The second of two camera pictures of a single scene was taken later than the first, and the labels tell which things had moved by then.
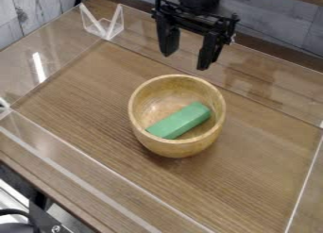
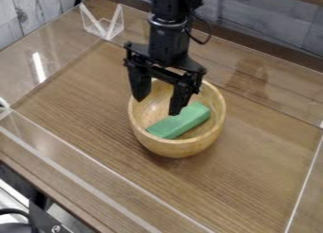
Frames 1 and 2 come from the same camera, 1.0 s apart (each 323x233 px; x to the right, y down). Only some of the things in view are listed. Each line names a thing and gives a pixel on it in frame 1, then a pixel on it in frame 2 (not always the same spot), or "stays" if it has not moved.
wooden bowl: x=162 y=96 stays
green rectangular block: x=181 y=121 stays
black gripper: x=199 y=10 -> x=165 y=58
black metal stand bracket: x=40 y=221 stays
